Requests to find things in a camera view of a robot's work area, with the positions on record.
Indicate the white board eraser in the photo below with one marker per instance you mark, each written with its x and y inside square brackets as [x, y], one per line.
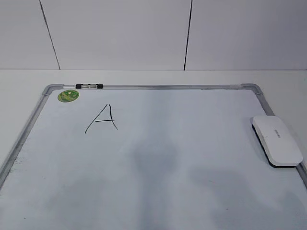
[279, 145]

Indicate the round green magnet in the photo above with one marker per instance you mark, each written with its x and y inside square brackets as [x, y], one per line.
[68, 96]

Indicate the white board with grey frame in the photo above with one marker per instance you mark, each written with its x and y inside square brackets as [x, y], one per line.
[149, 158]

